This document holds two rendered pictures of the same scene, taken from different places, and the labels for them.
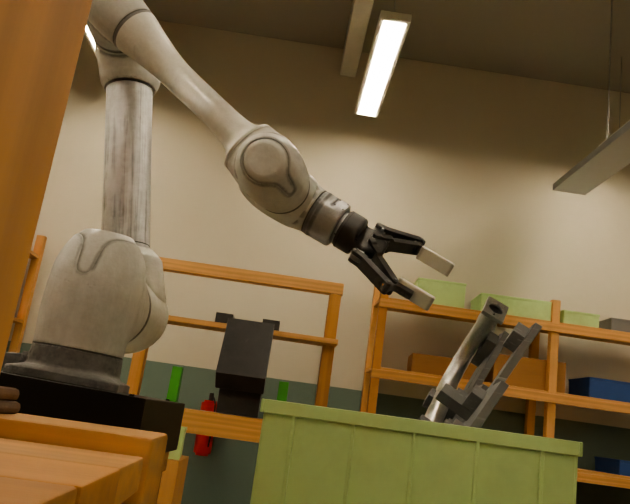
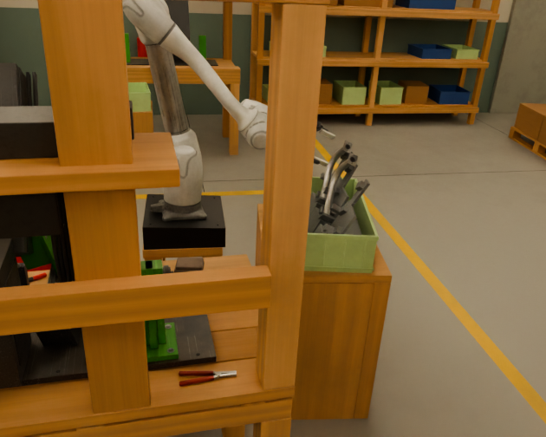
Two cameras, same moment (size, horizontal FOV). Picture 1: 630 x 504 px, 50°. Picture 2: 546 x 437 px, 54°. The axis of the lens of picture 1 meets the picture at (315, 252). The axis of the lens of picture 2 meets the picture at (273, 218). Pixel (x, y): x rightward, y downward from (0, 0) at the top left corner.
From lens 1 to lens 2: 140 cm
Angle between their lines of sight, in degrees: 42
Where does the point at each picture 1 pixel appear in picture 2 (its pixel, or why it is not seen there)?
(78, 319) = (186, 196)
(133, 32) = (170, 44)
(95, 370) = (196, 210)
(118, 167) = (166, 95)
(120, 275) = (197, 173)
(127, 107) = (162, 61)
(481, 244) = not seen: outside the picture
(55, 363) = (181, 212)
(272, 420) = not seen: hidden behind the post
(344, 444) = not seen: hidden behind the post
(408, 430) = (323, 238)
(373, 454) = (312, 245)
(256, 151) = (257, 139)
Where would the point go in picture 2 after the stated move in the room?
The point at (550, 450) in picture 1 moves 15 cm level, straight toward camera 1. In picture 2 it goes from (368, 240) to (367, 258)
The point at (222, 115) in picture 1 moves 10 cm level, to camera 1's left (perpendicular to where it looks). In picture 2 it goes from (235, 110) to (207, 110)
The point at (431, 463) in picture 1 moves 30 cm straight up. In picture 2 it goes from (330, 246) to (338, 175)
